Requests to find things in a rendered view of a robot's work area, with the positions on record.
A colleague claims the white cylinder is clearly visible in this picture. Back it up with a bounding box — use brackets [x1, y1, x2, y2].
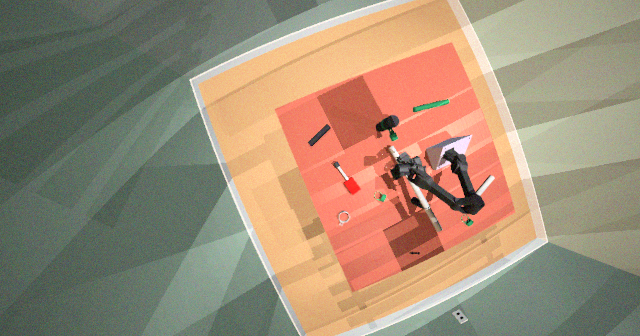
[476, 175, 495, 196]

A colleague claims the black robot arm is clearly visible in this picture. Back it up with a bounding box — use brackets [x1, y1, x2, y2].
[395, 147, 485, 215]

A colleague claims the green cylinder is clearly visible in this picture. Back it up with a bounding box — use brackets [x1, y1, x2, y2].
[413, 99, 450, 112]

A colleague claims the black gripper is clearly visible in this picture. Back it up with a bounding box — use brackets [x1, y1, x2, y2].
[389, 156, 422, 179]

